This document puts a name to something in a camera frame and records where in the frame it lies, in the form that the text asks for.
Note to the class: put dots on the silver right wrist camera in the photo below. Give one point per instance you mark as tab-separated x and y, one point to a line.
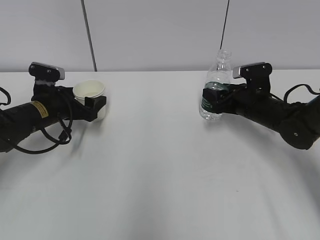
252	70

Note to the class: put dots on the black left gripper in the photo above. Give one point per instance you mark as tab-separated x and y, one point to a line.
49	104

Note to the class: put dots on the clear water bottle green label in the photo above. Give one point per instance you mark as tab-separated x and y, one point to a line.
217	76

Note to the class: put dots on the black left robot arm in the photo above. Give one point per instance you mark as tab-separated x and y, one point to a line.
16	126

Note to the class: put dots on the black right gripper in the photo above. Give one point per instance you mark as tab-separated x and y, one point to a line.
250	99

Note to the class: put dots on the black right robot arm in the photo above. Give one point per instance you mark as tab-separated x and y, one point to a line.
297	123

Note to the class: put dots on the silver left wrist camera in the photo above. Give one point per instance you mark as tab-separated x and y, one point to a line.
46	72

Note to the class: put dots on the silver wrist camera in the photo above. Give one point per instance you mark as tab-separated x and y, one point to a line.
46	72
252	70

